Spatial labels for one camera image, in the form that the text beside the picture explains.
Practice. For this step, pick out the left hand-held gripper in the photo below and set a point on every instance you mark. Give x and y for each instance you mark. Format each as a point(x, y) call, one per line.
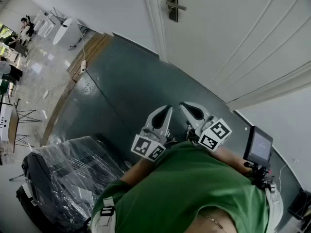
point(143, 147)

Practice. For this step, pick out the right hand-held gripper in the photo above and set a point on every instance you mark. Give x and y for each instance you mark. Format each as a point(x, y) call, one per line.
point(213, 135)

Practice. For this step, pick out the white door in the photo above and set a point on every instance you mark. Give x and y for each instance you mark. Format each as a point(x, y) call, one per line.
point(230, 33)

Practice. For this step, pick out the person's left forearm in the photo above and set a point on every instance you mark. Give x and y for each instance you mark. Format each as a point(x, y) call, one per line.
point(136, 171)

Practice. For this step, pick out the person's right forearm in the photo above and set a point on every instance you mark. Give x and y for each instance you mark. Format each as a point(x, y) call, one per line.
point(230, 158)

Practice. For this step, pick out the person's green shirt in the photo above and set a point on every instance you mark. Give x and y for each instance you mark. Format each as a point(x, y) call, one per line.
point(182, 186)

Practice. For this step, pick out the small black monitor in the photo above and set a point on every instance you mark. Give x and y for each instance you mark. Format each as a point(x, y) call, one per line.
point(260, 144)

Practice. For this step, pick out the white power strip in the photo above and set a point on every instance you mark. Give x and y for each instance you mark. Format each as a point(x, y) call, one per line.
point(83, 66)

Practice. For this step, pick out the wooden ramp board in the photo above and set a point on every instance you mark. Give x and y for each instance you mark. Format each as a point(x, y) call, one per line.
point(80, 62)

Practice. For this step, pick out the plastic-wrapped black chair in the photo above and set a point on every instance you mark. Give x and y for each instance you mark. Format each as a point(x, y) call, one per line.
point(65, 178)

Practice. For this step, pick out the small white floor socket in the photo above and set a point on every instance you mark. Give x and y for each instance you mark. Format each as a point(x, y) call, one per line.
point(45, 94)

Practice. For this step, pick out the person's neck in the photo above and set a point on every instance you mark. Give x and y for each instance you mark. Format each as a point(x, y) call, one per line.
point(213, 224)

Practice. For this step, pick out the white oval-topped robot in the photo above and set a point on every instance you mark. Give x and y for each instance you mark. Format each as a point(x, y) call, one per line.
point(64, 30)

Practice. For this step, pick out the folding table with black legs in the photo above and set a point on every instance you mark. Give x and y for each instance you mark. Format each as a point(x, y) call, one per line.
point(18, 120)

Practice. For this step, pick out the black crate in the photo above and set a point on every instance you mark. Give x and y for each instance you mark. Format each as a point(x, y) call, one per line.
point(300, 204)

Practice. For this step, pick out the white rounded machine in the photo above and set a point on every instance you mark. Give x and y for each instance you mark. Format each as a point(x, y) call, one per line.
point(43, 25)

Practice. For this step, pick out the white dotted box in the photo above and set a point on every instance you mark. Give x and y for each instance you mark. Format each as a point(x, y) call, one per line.
point(5, 121)

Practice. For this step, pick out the black monitor mount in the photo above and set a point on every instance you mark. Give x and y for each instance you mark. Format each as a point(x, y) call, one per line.
point(261, 176)

